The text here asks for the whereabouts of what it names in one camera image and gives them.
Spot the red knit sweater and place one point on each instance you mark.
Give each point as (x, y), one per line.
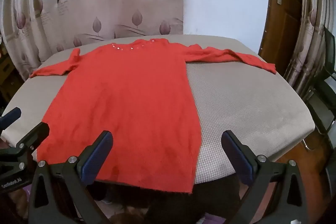
(126, 108)

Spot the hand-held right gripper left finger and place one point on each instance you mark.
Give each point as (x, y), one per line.
(94, 158)

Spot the brown wooden door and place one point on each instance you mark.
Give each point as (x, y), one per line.
(281, 29)

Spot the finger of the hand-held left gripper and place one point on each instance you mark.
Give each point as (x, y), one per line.
(36, 133)
(11, 116)

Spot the striped beige curtain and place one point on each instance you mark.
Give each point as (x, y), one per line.
(309, 29)

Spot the black chair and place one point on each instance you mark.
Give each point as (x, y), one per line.
(328, 69)

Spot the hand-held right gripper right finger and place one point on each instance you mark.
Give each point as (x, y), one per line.
(241, 161)

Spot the leaf print curtain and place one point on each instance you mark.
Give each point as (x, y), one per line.
(92, 3)

